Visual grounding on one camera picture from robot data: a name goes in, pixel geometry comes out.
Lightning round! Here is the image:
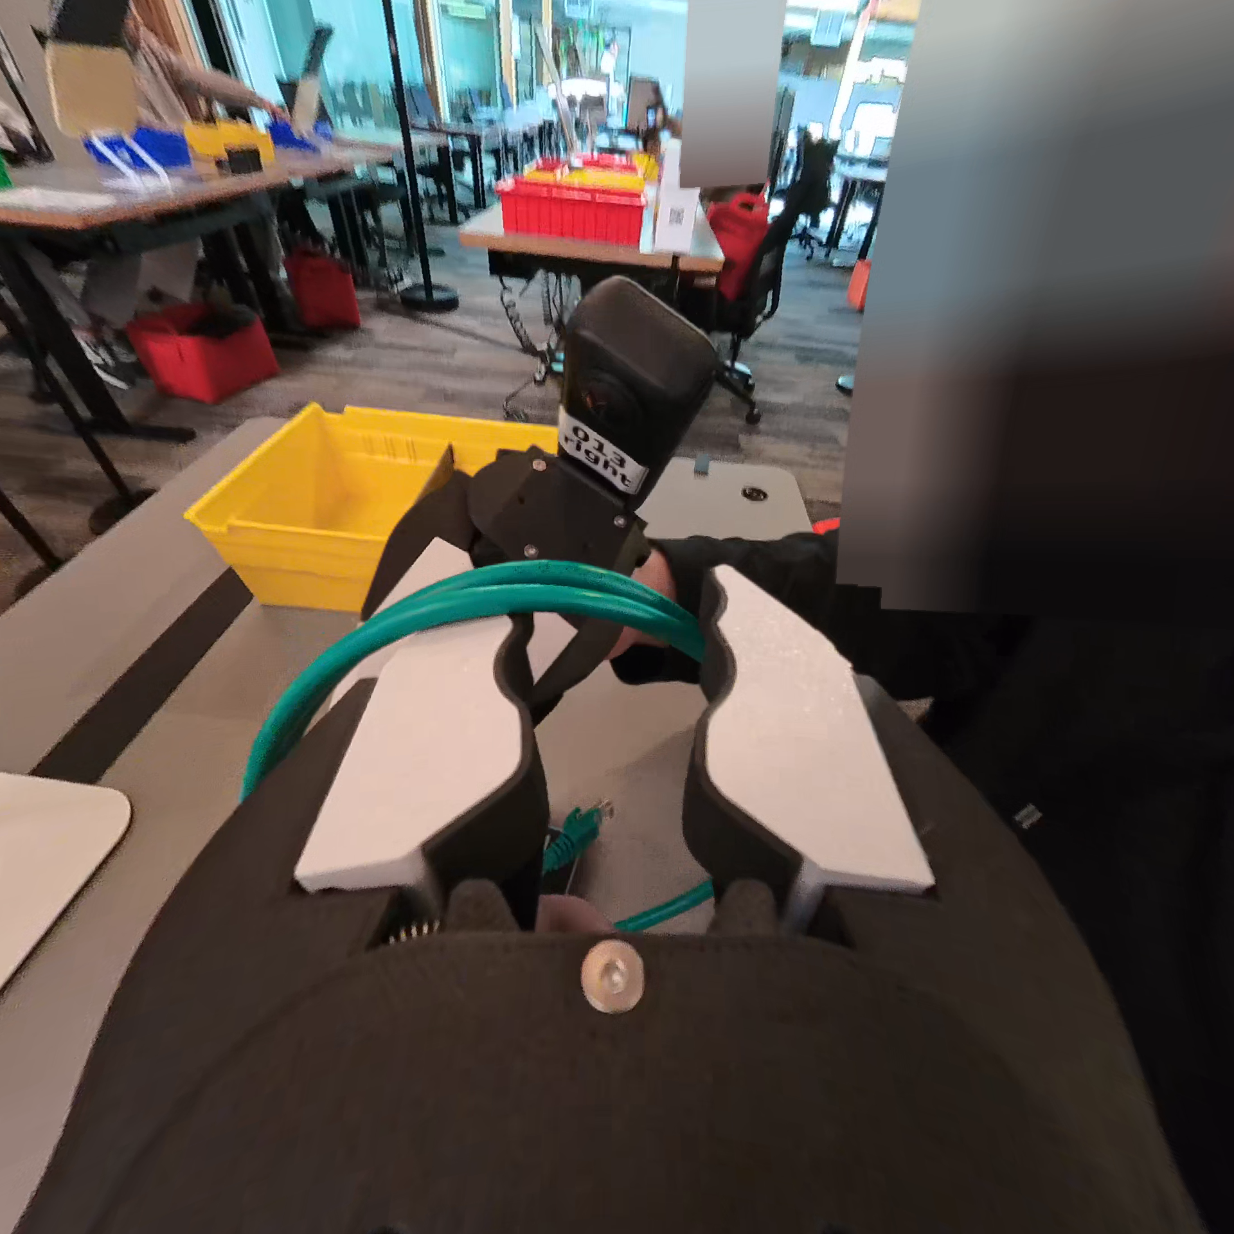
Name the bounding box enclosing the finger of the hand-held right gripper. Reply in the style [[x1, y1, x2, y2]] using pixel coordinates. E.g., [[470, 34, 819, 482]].
[[530, 610, 581, 685], [380, 537, 479, 613]]

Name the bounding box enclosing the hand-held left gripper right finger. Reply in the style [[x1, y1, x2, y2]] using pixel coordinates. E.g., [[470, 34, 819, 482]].
[[680, 565, 938, 933]]

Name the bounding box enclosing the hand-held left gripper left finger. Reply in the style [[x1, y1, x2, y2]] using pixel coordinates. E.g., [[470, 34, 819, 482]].
[[292, 616, 552, 932]]

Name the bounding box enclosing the green ethernet cable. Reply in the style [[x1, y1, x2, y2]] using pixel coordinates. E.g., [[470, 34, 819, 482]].
[[239, 560, 720, 935]]

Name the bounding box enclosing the person's right forearm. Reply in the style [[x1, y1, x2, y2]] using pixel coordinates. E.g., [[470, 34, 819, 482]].
[[655, 529, 840, 623]]

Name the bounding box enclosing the yellow plastic bin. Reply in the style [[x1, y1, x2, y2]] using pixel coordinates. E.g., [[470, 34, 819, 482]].
[[183, 403, 561, 613]]

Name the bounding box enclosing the red floor tote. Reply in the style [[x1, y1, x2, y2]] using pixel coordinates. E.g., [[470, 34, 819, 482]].
[[125, 303, 280, 407], [283, 246, 363, 331]]

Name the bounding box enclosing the red ridged crate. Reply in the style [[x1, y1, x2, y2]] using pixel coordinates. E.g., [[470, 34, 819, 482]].
[[493, 155, 649, 247]]

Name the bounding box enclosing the white sign card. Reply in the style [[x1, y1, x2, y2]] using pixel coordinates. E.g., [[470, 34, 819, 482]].
[[655, 178, 709, 258]]

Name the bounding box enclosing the red bag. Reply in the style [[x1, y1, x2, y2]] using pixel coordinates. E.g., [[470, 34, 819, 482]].
[[708, 193, 772, 300]]

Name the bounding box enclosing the black rolling chair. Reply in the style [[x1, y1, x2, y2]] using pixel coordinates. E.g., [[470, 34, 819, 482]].
[[708, 136, 840, 426]]

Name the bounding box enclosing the long wooden edged table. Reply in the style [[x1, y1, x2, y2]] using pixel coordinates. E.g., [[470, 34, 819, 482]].
[[0, 144, 396, 233]]

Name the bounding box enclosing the small yellow bin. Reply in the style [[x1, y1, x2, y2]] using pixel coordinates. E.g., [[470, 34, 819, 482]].
[[183, 121, 276, 161]]

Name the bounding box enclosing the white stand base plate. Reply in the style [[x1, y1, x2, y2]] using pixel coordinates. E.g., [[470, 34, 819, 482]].
[[0, 772, 133, 989]]

